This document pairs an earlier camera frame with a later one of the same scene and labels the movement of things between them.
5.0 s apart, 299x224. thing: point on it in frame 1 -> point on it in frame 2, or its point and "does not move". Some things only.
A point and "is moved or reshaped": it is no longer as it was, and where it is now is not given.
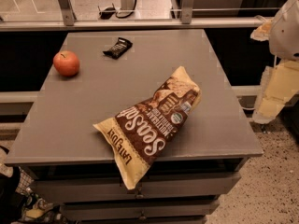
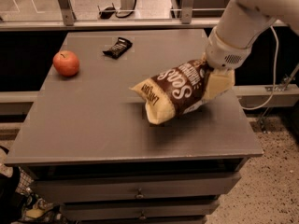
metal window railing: [69, 21] does not move
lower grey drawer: [106, 210] does not move
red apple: [66, 63] does not move
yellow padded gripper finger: [278, 82] -> [221, 58]
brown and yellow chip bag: [139, 135] is moved or reshaped
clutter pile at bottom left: [19, 203] does not move
